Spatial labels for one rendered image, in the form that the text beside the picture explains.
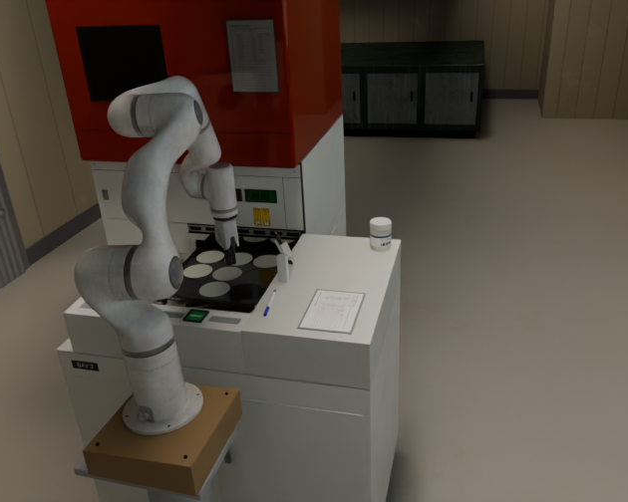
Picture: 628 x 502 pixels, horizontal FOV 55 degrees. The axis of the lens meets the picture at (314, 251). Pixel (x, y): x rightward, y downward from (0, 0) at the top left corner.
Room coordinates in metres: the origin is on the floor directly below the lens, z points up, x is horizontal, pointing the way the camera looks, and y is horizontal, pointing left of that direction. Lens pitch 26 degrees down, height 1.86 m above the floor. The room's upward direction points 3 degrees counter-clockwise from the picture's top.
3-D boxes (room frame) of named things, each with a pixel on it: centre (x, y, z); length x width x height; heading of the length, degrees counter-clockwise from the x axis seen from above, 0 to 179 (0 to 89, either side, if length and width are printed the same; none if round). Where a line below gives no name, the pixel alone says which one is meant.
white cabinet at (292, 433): (1.69, 0.25, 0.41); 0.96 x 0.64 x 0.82; 74
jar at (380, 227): (1.81, -0.22, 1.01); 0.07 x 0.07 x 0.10
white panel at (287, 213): (2.08, 0.42, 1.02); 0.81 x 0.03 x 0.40; 74
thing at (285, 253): (1.64, 0.09, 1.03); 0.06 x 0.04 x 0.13; 164
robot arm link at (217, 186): (1.76, 0.28, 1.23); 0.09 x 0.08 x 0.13; 73
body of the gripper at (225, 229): (1.76, 0.27, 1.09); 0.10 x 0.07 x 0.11; 26
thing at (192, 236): (2.01, 0.25, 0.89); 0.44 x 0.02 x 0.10; 74
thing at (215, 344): (1.48, 0.46, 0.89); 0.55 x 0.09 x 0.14; 74
